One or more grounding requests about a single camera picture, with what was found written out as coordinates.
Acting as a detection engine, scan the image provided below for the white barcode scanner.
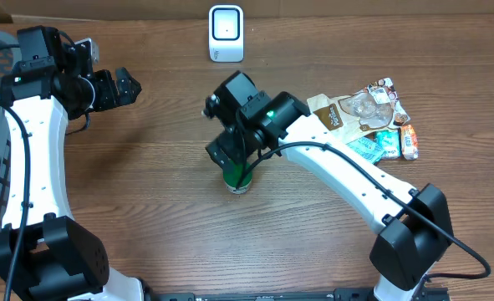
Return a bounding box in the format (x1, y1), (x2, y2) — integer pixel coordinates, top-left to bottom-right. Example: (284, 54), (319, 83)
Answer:
(208, 4), (244, 63)

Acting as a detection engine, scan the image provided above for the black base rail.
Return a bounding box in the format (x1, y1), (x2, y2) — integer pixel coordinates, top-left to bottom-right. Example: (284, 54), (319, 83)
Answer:
(154, 288), (452, 301)

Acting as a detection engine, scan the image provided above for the teal tissue pack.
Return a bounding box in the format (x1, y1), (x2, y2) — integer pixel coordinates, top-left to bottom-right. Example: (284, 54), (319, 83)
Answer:
(374, 130), (401, 160)

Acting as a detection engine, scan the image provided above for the teal snack packet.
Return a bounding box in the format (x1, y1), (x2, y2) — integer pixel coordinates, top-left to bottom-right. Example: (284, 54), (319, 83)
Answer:
(347, 137), (385, 164)

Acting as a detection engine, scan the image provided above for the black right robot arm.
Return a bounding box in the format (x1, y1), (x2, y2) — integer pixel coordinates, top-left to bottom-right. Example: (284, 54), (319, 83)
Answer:
(202, 71), (461, 300)

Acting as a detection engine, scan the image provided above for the green lid white jar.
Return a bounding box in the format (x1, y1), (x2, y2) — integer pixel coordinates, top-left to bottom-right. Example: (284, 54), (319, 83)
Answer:
(223, 163), (252, 194)

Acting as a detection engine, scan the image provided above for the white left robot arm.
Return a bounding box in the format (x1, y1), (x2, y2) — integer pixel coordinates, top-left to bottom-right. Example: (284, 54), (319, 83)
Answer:
(0, 26), (151, 300)

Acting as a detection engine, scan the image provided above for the orange snack packet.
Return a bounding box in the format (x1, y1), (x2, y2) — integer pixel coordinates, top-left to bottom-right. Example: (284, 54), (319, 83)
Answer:
(400, 125), (419, 161)

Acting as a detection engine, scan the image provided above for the beige brown snack pouch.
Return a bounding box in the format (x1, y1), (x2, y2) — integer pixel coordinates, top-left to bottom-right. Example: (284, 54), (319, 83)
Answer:
(307, 78), (410, 144)

